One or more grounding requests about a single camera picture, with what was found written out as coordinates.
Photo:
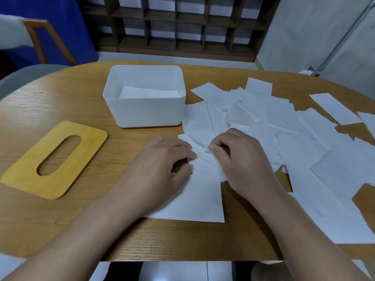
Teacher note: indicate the person's left hand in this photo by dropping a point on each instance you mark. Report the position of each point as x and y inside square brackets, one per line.
[146, 178]

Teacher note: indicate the person's right hand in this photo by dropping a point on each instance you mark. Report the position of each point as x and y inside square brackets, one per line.
[249, 166]

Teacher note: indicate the person's left middle finger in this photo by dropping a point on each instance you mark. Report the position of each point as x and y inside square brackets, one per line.
[177, 142]

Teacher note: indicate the person's left thumb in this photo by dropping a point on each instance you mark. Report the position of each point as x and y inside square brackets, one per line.
[183, 172]

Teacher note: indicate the person's right middle finger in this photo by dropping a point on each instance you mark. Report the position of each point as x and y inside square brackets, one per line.
[230, 134]

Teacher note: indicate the white tissue sheet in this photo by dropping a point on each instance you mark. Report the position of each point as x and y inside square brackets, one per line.
[199, 198]

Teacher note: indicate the white plastic tissue box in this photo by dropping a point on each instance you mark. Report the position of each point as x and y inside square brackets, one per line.
[146, 112]

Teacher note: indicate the folded tissues stack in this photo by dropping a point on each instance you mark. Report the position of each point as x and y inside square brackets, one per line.
[149, 93]

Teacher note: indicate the pile of white tissues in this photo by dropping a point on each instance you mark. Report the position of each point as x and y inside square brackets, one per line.
[307, 149]

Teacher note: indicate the wooden lid with oval slot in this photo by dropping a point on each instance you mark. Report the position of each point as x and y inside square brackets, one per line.
[88, 143]

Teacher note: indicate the dark wooden lattice shelf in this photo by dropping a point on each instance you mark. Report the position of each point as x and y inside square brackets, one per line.
[175, 46]

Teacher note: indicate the white floor power socket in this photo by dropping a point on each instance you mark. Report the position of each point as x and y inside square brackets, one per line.
[310, 71]

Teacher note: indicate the person's left leg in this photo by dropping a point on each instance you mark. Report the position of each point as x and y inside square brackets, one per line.
[123, 272]

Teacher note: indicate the person's leg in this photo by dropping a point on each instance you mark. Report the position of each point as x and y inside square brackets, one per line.
[272, 272]
[123, 272]

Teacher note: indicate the person's right leg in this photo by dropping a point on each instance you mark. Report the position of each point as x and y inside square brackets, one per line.
[272, 272]

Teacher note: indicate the wooden chair with grey seat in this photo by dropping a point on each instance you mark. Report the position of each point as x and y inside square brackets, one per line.
[32, 76]

